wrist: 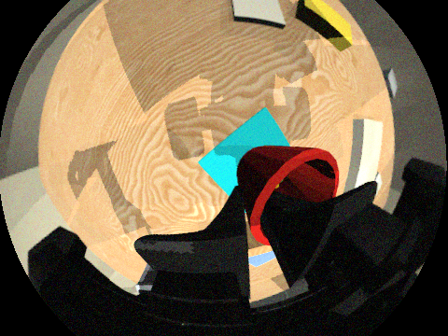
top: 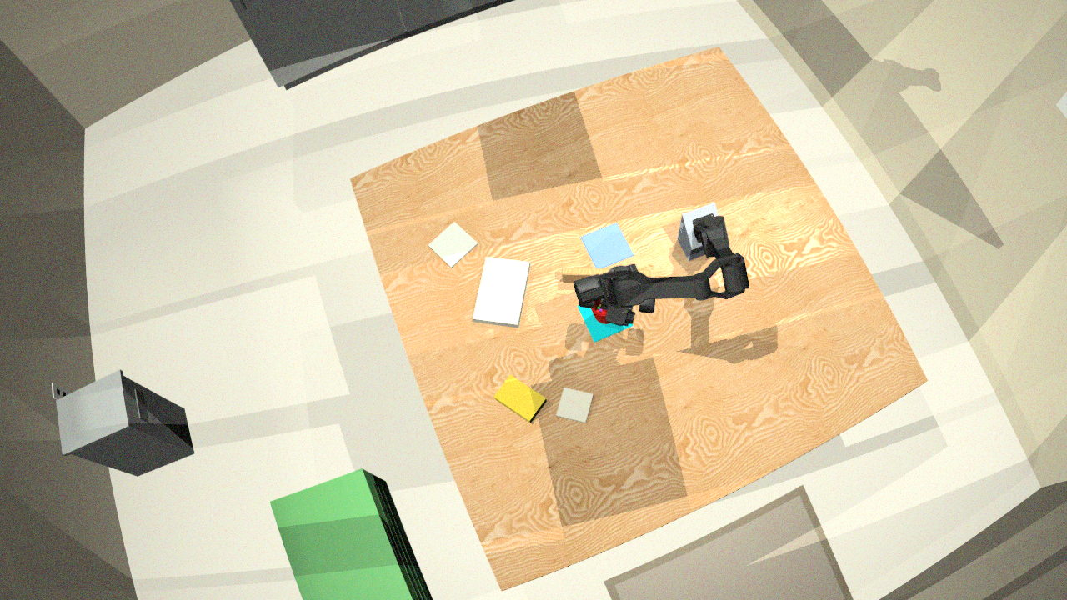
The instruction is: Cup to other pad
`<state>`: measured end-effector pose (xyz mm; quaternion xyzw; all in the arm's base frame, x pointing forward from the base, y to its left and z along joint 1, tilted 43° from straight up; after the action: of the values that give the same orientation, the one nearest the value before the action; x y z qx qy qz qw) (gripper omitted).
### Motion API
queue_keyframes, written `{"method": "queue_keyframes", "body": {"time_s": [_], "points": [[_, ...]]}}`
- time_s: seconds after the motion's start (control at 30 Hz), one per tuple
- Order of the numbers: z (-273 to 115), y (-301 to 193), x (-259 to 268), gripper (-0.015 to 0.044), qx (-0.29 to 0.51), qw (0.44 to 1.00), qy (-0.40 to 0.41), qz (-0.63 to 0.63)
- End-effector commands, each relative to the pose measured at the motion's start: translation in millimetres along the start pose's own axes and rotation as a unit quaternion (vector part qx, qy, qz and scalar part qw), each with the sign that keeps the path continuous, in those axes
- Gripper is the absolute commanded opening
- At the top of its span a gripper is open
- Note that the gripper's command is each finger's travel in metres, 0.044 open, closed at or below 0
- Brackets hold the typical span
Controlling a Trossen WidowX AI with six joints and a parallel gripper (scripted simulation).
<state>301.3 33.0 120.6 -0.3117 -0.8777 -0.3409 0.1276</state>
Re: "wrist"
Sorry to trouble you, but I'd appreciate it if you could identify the yellow block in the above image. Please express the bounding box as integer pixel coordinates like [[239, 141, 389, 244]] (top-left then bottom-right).
[[295, 0, 352, 52]]

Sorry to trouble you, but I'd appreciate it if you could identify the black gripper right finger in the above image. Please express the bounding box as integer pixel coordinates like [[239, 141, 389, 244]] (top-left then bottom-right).
[[260, 180, 378, 288]]

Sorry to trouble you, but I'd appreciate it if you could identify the dark red cup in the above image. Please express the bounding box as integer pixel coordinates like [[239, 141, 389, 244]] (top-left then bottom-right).
[[236, 146, 339, 246]]

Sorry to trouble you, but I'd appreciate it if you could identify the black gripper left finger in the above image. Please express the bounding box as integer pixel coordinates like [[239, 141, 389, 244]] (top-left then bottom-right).
[[133, 186, 251, 299]]

